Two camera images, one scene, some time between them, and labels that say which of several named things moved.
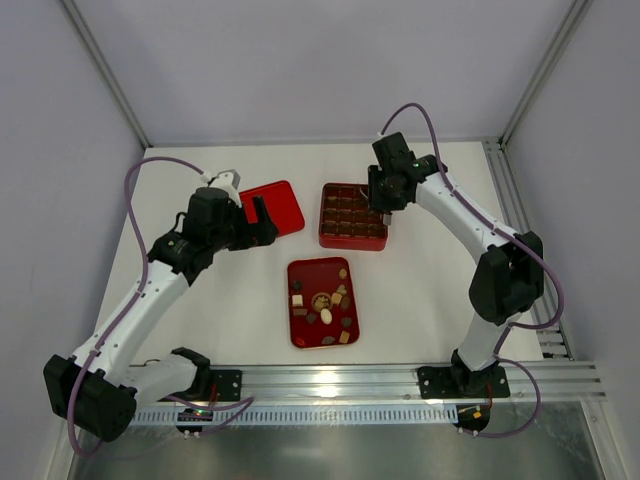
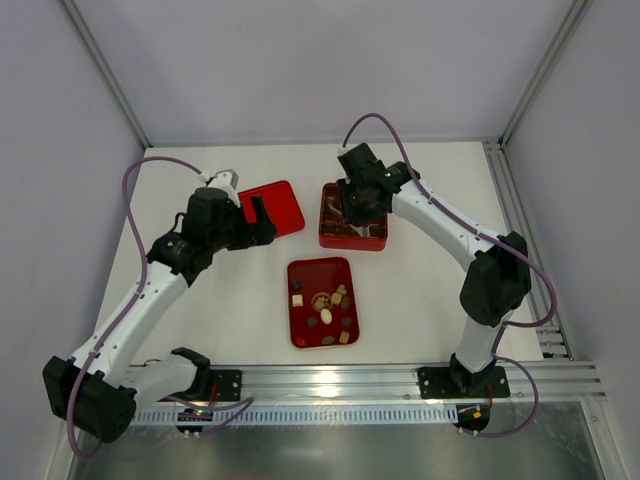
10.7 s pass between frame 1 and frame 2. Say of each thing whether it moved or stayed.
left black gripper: stayed
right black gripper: moved
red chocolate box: stayed
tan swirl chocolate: stayed
